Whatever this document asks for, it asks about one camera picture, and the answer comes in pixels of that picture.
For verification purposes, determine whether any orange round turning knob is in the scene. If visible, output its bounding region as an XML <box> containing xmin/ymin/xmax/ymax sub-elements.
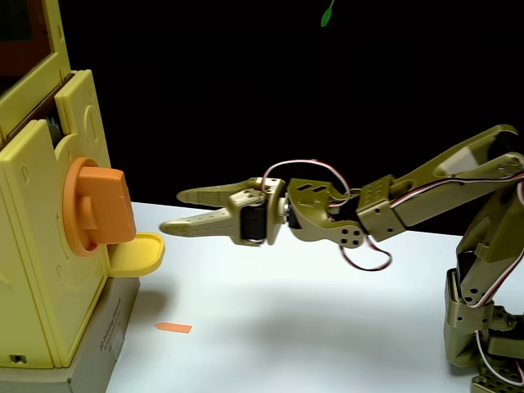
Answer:
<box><xmin>61</xmin><ymin>156</ymin><xmax>138</xmax><ymax>258</ymax></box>

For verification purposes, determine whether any yellow toy vending machine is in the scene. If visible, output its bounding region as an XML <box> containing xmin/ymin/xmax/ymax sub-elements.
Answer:
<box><xmin>0</xmin><ymin>0</ymin><xmax>167</xmax><ymax>369</ymax></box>

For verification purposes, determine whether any yellow dispensing tray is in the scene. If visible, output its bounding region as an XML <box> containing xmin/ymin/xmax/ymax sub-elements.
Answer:
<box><xmin>106</xmin><ymin>232</ymin><xmax>166</xmax><ymax>278</ymax></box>

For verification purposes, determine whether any orange paper arrow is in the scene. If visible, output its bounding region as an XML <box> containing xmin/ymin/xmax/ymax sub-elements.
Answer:
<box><xmin>153</xmin><ymin>322</ymin><xmax>193</xmax><ymax>336</ymax></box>

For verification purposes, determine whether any grey cardboard box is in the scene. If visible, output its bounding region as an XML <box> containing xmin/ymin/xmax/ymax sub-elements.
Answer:
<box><xmin>0</xmin><ymin>276</ymin><xmax>142</xmax><ymax>393</ymax></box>

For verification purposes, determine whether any green leaf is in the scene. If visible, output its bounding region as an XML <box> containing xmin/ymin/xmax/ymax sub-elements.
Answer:
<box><xmin>320</xmin><ymin>0</ymin><xmax>337</xmax><ymax>29</ymax></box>

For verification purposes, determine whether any red white black wrist cable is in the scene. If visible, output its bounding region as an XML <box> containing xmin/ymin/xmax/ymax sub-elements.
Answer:
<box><xmin>261</xmin><ymin>158</ymin><xmax>394</xmax><ymax>272</ymax></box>

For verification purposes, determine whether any red white black base cable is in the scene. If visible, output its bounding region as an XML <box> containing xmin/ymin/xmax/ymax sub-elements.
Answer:
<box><xmin>474</xmin><ymin>329</ymin><xmax>524</xmax><ymax>386</ymax></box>

